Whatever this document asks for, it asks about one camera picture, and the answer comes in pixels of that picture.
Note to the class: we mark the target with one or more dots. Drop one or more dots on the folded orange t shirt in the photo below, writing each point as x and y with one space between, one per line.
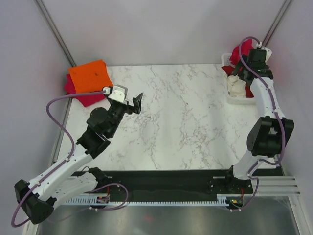
90 77

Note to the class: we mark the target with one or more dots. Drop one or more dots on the corner metal post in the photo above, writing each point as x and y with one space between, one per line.
277 20
55 31

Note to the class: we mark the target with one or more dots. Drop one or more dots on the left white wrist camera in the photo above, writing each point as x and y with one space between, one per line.
116 93

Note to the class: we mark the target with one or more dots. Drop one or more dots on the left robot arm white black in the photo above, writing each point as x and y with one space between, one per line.
40 196

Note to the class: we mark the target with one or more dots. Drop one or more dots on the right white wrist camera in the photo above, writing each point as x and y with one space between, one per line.
268 51

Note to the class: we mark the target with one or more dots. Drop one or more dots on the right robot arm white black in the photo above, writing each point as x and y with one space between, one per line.
267 140

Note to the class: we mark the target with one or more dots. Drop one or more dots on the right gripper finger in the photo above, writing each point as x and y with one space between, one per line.
247 77
238 70

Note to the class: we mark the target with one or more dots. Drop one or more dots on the folded magenta t shirt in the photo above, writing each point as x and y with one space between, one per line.
85 100

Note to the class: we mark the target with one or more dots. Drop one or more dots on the white plastic basket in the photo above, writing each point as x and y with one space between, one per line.
240 100

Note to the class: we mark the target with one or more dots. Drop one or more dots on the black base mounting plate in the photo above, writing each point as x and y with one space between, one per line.
165 184

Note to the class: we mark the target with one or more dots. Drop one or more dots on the white slotted cable duct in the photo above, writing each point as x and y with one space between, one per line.
99 200

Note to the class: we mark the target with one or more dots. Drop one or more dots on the crumpled magenta t shirt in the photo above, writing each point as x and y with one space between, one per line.
245 48

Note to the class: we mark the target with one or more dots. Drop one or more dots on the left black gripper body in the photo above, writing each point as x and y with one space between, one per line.
118 112

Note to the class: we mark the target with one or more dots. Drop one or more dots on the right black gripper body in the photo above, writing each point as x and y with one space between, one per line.
246 66

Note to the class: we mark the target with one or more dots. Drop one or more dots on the aluminium extrusion rail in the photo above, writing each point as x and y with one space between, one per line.
277 186

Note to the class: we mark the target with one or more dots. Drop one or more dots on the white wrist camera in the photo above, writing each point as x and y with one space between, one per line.
268 51
116 93

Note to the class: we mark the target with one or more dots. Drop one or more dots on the right corner metal post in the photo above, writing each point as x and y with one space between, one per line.
277 20

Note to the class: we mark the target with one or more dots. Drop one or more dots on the left corner metal post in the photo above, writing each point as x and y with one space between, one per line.
55 31

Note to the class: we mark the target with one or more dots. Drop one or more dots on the cream white t shirt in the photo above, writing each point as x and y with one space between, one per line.
236 87

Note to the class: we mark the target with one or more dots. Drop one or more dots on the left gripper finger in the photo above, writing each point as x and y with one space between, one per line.
139 97
136 106

